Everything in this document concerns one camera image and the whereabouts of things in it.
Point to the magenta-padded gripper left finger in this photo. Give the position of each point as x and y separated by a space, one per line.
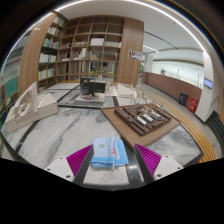
58 166

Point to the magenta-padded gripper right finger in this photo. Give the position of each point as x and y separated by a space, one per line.
166 165

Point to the light blue cartoon-print towel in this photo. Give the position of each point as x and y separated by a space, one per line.
106 153

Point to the wooden slatted bench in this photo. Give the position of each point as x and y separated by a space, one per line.
196 133

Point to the brown architectural model on board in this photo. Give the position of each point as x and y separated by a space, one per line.
143 120

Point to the red bin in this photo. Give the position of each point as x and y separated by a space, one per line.
193 105

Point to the dark bin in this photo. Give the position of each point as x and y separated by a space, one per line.
183 99

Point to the small white architectural model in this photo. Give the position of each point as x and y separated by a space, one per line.
133 91

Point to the black display box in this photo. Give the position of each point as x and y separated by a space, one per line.
91 86

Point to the green bookshelf unit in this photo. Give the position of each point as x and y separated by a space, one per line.
10 80

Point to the wooden shelf unit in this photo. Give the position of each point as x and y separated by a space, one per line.
93 50

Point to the grey model base plate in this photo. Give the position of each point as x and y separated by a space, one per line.
81 100

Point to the wall screen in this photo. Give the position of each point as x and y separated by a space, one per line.
208 83

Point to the wall poster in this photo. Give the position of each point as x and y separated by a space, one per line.
135 55

